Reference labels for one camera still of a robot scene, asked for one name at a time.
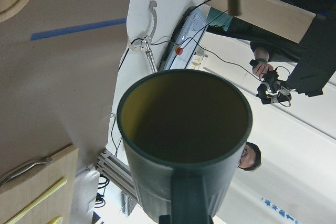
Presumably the teal mug yellow inside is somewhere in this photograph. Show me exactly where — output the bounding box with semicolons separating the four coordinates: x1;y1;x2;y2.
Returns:
117;69;253;223

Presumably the far teach pendant tablet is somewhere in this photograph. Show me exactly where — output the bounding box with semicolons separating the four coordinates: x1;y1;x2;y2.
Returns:
159;6;208;71

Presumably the yellow plastic knife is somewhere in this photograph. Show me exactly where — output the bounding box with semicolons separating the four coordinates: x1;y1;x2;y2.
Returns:
5;177;68;224

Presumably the seated person black shirt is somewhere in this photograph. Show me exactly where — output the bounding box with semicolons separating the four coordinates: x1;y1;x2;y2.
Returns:
204;0;336;172

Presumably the bamboo cutting board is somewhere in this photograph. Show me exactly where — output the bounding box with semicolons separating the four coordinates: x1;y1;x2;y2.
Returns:
1;145;78;223

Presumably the aluminium frame post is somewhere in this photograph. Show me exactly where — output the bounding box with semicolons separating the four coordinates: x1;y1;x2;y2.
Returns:
96;149;139;204

